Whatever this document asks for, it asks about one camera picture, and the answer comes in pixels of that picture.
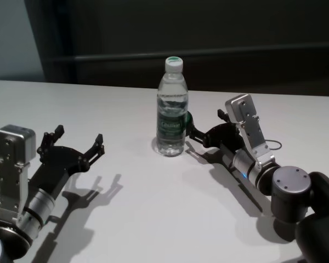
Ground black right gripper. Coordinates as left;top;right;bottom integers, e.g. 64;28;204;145
189;108;246;156

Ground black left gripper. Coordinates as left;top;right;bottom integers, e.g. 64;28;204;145
29;124;105;198

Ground clear green-label water bottle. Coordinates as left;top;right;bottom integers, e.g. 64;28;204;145
156;56;189;157

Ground small black round object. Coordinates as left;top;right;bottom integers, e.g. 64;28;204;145
185;111;195;136

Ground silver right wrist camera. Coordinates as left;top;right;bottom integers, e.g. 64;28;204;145
224;93;276;170

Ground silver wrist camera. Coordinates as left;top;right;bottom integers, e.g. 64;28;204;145
0;124;37;224
224;93;276;170

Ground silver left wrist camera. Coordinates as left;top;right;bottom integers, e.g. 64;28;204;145
0;124;37;224

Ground grey horizontal rail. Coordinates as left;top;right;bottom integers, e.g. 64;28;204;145
73;53;329;62

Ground thin black cable loop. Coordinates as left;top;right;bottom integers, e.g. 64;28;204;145
264;139;282;151

